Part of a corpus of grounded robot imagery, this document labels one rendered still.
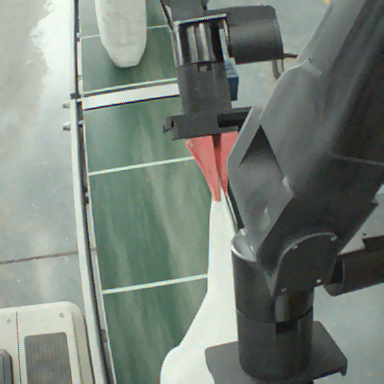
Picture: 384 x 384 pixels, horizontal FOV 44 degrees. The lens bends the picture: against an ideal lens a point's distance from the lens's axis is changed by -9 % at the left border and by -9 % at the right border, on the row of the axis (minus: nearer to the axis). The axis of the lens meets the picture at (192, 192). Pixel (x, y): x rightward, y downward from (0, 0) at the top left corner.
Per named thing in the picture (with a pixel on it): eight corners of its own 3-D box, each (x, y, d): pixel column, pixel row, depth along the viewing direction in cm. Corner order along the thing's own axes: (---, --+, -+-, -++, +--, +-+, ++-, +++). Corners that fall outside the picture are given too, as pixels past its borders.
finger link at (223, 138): (249, 199, 55) (236, 112, 54) (183, 209, 54) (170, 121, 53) (235, 196, 61) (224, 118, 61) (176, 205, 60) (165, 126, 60)
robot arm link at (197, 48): (173, 30, 59) (165, 19, 54) (228, 22, 58) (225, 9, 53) (181, 82, 60) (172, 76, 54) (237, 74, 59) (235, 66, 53)
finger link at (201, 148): (267, 196, 55) (254, 111, 54) (202, 206, 54) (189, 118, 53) (251, 193, 62) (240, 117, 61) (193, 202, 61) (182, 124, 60)
